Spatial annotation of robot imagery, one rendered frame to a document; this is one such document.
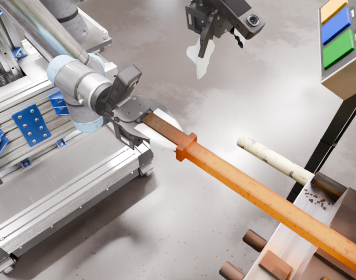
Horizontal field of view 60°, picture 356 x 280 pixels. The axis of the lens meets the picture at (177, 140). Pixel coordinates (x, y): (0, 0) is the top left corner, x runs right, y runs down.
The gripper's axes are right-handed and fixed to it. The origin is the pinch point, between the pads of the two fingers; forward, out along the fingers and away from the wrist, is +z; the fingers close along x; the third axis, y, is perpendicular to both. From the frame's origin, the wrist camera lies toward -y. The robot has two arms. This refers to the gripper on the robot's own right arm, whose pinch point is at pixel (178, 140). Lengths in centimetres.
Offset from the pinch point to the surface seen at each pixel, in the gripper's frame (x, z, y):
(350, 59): -39.1, 15.6, -2.7
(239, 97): -115, -41, 100
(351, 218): -6.1, 29.9, 1.3
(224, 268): 9.2, 18.3, 12.2
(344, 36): -46.0, 11.6, -2.9
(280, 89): -140, -24, 100
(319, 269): 4.3, 29.3, 1.1
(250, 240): 2.0, 19.1, 12.4
